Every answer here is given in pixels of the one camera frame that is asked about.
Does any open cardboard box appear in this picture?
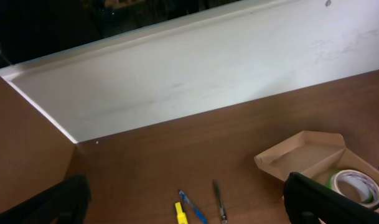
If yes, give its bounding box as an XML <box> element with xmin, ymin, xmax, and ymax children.
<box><xmin>253</xmin><ymin>130</ymin><xmax>379</xmax><ymax>218</ymax></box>

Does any green tape roll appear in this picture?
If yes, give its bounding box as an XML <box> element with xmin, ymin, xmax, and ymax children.
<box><xmin>327</xmin><ymin>170</ymin><xmax>374</xmax><ymax>204</ymax></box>

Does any blue ballpoint pen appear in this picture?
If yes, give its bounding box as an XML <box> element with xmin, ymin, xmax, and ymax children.
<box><xmin>178</xmin><ymin>189</ymin><xmax>208</xmax><ymax>224</ymax></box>

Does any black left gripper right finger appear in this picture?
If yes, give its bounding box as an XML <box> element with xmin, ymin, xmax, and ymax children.
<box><xmin>283</xmin><ymin>172</ymin><xmax>379</xmax><ymax>224</ymax></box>

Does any yellow highlighter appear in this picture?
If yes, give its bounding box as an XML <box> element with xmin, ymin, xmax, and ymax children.
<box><xmin>174</xmin><ymin>202</ymin><xmax>188</xmax><ymax>224</ymax></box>

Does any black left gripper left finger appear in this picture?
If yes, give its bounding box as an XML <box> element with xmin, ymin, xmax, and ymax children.
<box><xmin>0</xmin><ymin>175</ymin><xmax>91</xmax><ymax>224</ymax></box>

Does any white masking tape roll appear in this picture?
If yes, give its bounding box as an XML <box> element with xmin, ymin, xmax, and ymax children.
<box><xmin>326</xmin><ymin>169</ymin><xmax>379</xmax><ymax>209</ymax></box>

